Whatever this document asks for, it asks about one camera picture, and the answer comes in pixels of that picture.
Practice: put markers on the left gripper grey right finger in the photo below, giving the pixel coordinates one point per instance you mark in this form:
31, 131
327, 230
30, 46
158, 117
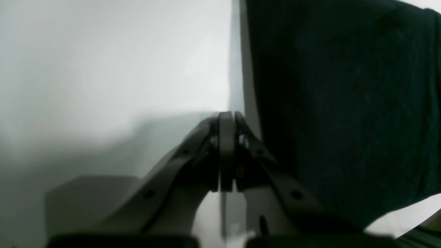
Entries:
281, 212

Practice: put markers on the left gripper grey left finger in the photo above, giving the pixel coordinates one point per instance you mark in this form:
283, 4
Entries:
158, 211

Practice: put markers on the black T-shirt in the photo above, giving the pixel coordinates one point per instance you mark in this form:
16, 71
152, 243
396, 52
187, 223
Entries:
348, 95

